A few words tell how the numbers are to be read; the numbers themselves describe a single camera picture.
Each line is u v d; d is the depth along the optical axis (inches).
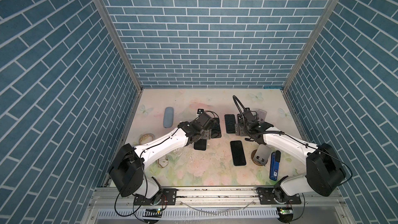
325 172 16.9
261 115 38.0
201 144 32.3
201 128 24.5
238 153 34.8
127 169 16.3
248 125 26.7
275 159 32.2
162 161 32.5
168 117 41.1
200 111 29.5
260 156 32.4
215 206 28.5
